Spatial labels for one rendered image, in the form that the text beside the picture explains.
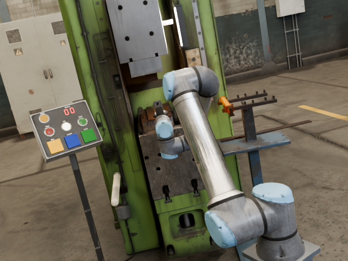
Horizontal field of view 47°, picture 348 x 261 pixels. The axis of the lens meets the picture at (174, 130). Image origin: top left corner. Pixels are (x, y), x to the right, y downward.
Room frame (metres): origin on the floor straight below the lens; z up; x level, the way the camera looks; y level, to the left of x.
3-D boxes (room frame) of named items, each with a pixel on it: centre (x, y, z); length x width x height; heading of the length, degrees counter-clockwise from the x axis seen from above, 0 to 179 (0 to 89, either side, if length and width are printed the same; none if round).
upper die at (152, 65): (2.66, 0.10, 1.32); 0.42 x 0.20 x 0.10; 3
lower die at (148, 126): (2.66, 0.10, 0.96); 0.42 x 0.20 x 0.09; 3
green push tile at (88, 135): (2.27, 0.50, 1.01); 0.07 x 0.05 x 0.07; 118
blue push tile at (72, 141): (2.23, 0.59, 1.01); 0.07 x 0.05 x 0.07; 118
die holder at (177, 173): (2.67, 0.05, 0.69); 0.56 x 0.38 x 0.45; 3
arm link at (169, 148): (2.07, 0.04, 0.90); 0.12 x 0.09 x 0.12; 106
